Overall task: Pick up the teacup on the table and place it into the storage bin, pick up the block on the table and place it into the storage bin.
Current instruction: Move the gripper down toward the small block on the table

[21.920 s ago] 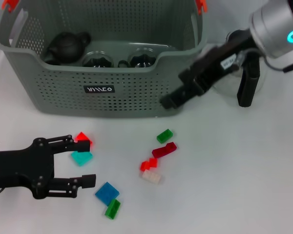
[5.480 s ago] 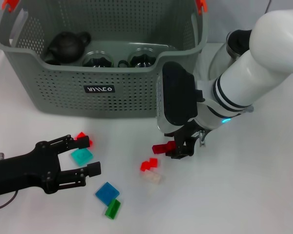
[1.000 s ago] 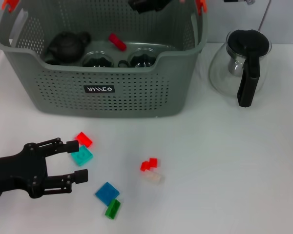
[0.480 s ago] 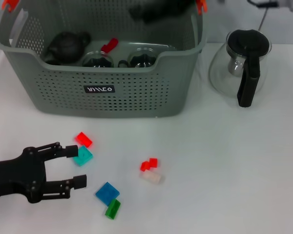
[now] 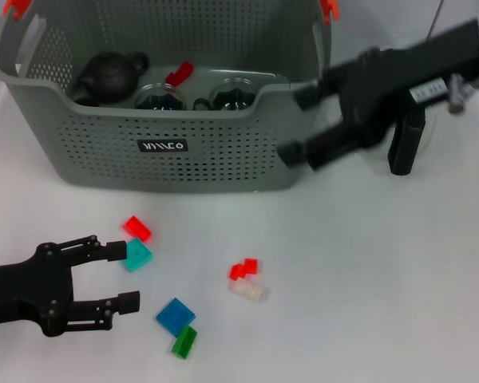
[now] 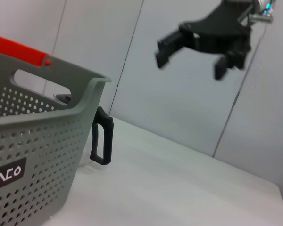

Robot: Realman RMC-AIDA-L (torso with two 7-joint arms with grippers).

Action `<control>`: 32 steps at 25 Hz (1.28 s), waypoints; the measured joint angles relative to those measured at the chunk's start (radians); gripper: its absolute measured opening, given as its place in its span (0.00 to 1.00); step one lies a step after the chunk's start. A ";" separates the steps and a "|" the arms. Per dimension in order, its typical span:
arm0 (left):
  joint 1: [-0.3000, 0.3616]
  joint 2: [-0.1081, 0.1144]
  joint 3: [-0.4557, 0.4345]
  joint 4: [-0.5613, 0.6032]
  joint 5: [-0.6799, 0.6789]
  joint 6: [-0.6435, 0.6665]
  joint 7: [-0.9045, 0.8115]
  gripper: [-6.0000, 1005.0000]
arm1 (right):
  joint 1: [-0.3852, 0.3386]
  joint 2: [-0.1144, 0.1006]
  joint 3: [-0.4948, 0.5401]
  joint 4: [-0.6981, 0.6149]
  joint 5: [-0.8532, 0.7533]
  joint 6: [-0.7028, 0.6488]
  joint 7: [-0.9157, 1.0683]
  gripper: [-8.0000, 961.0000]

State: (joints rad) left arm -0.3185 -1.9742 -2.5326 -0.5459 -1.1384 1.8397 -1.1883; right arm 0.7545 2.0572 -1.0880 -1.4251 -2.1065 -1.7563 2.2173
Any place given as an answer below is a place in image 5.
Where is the dark red toy brick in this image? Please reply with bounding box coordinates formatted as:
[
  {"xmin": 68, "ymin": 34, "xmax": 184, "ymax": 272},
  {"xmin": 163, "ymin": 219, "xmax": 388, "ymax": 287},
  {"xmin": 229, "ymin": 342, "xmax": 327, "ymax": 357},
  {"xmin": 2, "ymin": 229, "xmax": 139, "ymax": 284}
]
[{"xmin": 165, "ymin": 61, "xmax": 196, "ymax": 87}]

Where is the dark clay teapot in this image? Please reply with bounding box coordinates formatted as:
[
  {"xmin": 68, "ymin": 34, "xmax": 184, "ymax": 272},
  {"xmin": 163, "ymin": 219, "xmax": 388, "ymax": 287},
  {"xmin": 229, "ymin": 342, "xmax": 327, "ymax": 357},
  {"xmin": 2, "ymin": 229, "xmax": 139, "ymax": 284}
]
[{"xmin": 70, "ymin": 50, "xmax": 150, "ymax": 108}]

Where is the glass teapot black handle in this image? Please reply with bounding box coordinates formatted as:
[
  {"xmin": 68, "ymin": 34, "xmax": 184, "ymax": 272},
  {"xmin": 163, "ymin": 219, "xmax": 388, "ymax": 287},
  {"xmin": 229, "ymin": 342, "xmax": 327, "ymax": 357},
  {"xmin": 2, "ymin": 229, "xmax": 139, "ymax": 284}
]
[{"xmin": 342, "ymin": 107, "xmax": 438, "ymax": 176}]

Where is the teal toy brick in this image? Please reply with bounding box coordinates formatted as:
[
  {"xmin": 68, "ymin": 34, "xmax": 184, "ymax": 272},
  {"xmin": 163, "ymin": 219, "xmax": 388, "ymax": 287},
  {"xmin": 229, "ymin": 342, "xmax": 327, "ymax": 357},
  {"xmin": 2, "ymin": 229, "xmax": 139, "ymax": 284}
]
[{"xmin": 122, "ymin": 238, "xmax": 153, "ymax": 274}]

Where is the glass teacup black holder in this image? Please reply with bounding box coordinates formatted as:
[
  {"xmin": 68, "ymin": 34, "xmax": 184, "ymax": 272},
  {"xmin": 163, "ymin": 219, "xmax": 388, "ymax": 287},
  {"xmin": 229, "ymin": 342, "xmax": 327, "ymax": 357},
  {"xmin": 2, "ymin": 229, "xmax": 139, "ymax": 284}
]
[
  {"xmin": 134, "ymin": 81, "xmax": 186, "ymax": 112},
  {"xmin": 192, "ymin": 77, "xmax": 257, "ymax": 113}
]

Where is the blue toy brick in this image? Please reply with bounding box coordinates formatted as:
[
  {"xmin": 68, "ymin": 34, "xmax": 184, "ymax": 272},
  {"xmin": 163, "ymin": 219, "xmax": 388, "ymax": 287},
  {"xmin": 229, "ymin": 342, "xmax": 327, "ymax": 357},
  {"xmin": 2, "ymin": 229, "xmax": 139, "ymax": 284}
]
[{"xmin": 155, "ymin": 297, "xmax": 197, "ymax": 335}]

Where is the red stepped toy brick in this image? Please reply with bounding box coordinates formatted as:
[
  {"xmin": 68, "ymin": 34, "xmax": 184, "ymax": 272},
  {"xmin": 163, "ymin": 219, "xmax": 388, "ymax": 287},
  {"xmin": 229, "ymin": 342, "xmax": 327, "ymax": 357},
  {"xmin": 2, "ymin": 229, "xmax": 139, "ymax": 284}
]
[{"xmin": 228, "ymin": 258, "xmax": 260, "ymax": 282}]

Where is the grey perforated storage bin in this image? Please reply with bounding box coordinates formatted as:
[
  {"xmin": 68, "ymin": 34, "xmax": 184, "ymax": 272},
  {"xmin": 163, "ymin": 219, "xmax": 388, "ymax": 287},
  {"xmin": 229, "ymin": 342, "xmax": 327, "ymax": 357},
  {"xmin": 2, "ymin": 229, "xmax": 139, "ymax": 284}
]
[{"xmin": 0, "ymin": 0, "xmax": 342, "ymax": 195}]

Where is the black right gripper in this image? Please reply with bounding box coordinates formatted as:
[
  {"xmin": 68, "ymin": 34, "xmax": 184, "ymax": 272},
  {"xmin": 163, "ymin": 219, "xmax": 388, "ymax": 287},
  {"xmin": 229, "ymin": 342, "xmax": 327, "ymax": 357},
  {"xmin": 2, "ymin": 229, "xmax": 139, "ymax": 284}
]
[{"xmin": 277, "ymin": 18, "xmax": 479, "ymax": 173}]

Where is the green toy brick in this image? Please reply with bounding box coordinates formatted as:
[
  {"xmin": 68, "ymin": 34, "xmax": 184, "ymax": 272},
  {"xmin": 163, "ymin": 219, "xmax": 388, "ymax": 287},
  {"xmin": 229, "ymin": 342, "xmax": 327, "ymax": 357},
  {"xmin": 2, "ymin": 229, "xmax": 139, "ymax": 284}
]
[{"xmin": 170, "ymin": 325, "xmax": 199, "ymax": 360}]

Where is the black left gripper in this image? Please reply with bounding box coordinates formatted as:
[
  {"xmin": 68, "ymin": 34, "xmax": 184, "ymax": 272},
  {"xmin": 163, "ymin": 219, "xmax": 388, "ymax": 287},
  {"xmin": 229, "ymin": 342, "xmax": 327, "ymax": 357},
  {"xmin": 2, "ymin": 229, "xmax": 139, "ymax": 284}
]
[{"xmin": 0, "ymin": 235, "xmax": 141, "ymax": 338}]

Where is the bright red toy brick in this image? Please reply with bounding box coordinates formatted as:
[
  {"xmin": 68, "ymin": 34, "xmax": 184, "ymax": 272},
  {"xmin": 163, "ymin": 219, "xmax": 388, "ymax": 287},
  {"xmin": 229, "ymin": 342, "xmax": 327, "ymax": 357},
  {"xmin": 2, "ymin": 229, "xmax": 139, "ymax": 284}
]
[{"xmin": 121, "ymin": 215, "xmax": 152, "ymax": 243}]

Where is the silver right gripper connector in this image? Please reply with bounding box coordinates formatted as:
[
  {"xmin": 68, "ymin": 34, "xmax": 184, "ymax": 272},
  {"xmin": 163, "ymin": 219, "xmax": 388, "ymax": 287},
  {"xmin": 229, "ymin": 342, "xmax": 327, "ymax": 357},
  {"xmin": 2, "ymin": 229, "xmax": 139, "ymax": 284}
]
[{"xmin": 446, "ymin": 75, "xmax": 470, "ymax": 113}]

